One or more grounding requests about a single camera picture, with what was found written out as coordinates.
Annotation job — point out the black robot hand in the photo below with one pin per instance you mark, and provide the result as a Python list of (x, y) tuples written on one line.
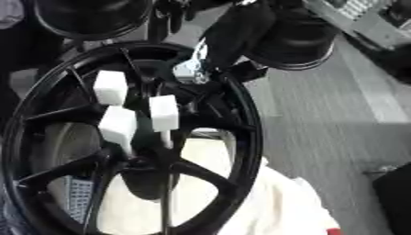
[(238, 30)]

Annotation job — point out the grey perforated crate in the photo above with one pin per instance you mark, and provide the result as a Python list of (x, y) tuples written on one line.
[(79, 197)]

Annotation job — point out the grey metal shelf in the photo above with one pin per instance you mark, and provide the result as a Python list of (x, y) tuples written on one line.
[(374, 27)]

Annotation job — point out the black spoked wheel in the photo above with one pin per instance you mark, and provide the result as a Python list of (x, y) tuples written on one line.
[(243, 128)]

